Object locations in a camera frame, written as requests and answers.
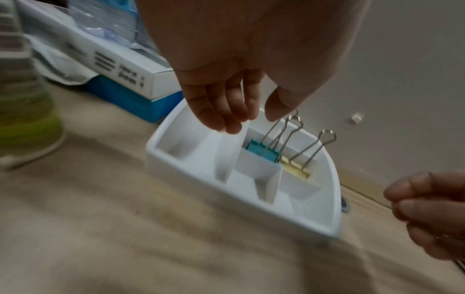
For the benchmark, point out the person's right hand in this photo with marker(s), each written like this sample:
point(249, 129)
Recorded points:
point(436, 206)

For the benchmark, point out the person's left hand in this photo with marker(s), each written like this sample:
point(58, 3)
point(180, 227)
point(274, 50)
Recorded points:
point(254, 43)

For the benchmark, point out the large blue binder clip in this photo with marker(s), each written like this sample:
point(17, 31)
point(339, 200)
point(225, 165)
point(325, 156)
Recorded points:
point(263, 149)

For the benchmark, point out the large yellow binder clip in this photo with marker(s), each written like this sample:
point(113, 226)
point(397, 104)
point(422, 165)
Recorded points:
point(296, 169)

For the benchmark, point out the white desk organizer tray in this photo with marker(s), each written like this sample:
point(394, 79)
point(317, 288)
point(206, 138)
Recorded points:
point(189, 169)

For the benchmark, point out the blue flat box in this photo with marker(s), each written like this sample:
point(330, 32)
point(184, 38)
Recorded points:
point(145, 106)

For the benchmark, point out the white printed carton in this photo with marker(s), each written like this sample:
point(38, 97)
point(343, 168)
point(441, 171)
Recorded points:
point(109, 54)

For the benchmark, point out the clear purple-capped water bottle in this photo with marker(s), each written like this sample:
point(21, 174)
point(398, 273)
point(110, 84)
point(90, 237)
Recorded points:
point(109, 17)

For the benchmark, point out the clear plastic bag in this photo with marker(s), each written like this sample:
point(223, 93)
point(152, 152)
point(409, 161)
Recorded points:
point(61, 69)

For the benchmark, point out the green drink bottle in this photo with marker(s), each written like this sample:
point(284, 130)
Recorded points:
point(25, 100)

